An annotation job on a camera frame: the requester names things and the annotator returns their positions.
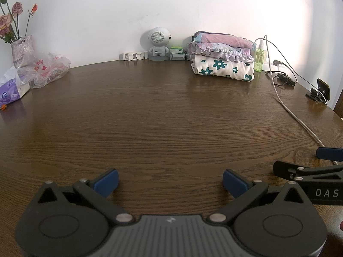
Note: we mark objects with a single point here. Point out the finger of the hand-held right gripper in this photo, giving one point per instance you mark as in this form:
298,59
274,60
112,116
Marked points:
331,154
284,168

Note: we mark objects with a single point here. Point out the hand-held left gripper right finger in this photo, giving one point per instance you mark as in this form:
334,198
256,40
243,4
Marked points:
235,183

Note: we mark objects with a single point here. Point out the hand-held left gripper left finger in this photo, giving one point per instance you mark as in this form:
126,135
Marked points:
107,182

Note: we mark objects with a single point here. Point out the pink and blue tank top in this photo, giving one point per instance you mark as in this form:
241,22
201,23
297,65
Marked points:
225,39

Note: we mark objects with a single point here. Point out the black phone stand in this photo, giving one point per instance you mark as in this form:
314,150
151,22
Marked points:
312,95

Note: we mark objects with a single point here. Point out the white power strip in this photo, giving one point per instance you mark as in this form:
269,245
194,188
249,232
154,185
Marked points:
268,66

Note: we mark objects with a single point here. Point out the grey usb plug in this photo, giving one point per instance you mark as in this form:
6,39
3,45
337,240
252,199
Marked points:
277,62

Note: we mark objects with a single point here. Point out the green spray bottle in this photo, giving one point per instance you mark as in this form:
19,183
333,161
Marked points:
259,59

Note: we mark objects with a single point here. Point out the folded white teal-flowered cloth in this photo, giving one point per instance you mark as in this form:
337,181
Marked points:
222,68

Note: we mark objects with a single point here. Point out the clear printed plastic bag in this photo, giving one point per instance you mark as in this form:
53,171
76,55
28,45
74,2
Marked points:
48,68

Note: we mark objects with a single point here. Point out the purple tissue pack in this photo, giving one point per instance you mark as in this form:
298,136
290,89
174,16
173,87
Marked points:
10,91

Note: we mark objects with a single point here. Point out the folded lilac floral cloth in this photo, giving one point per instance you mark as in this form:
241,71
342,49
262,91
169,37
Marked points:
214,50

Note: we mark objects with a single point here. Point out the small green and white box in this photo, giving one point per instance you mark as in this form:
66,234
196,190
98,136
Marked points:
177,50

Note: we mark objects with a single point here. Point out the white robot-shaped speaker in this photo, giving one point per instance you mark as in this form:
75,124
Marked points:
158,38

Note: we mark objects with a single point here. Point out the wrapped flower vase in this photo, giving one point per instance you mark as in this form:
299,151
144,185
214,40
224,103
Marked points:
22,50

